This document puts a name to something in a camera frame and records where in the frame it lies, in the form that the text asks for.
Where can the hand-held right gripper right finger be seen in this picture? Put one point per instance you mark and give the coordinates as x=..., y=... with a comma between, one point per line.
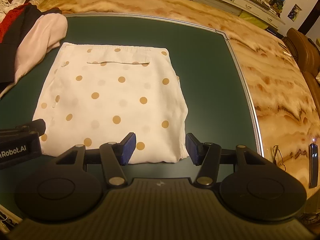
x=193, y=150

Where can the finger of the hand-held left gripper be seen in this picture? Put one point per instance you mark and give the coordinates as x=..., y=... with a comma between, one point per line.
x=35, y=126

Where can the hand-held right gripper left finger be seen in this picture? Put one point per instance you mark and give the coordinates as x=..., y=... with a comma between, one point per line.
x=128, y=150

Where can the white polka dot shorts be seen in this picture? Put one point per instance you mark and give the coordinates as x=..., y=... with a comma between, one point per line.
x=112, y=92

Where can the dark green table mat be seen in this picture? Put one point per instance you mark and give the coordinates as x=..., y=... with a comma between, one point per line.
x=205, y=80

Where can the pale pink garment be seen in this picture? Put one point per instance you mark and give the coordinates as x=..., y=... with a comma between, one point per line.
x=37, y=42

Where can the eyeglasses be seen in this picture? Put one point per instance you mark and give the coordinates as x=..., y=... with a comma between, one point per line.
x=281, y=158

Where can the black garment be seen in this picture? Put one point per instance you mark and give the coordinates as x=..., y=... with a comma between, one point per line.
x=15, y=35

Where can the red garment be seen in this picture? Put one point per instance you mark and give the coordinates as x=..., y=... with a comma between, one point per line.
x=7, y=22

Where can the black phone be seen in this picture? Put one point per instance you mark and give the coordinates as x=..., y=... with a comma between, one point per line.
x=313, y=165

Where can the pen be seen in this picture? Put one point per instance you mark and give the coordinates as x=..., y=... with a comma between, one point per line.
x=287, y=54

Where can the brown leather chair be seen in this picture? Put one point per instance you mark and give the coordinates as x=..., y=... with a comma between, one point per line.
x=302, y=47

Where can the white drawer cabinet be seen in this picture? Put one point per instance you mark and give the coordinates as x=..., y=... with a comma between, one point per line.
x=250, y=5

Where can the wall photo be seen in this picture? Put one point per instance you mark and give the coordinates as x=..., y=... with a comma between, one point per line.
x=294, y=12

